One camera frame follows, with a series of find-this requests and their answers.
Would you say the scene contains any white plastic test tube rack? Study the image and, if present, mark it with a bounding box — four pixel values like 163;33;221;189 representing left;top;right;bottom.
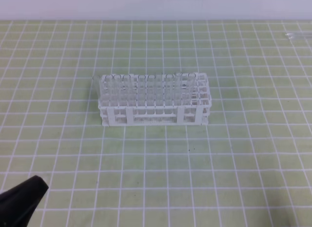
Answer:
93;73;212;126

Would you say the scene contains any clear glass test tube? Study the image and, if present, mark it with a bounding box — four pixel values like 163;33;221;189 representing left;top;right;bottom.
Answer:
186;73;196;105

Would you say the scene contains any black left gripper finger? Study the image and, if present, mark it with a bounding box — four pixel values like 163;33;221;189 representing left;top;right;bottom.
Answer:
0;175;49;227

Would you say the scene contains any clear spare glass tube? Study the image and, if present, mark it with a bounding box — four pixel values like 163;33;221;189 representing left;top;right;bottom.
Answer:
286;32;312;40

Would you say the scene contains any test tube in rack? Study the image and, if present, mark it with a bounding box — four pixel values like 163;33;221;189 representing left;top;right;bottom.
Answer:
175;72;187;106
165;74;174;114

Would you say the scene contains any green checkered tablecloth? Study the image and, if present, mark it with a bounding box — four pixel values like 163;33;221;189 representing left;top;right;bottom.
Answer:
0;20;312;227

